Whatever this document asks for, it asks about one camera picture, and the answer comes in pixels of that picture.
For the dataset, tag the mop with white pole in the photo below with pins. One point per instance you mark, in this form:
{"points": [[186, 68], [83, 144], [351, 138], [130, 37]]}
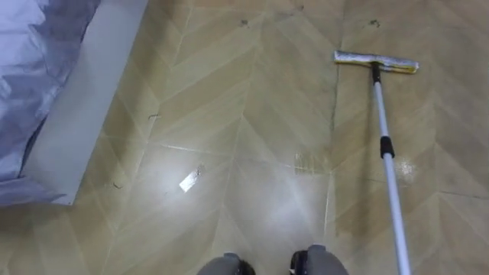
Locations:
{"points": [[389, 172]]}

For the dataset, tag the white paper scrap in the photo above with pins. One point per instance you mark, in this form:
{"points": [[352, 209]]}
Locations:
{"points": [[190, 181]]}

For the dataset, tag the grey bed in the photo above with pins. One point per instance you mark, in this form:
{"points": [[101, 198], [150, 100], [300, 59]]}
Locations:
{"points": [[68, 103]]}

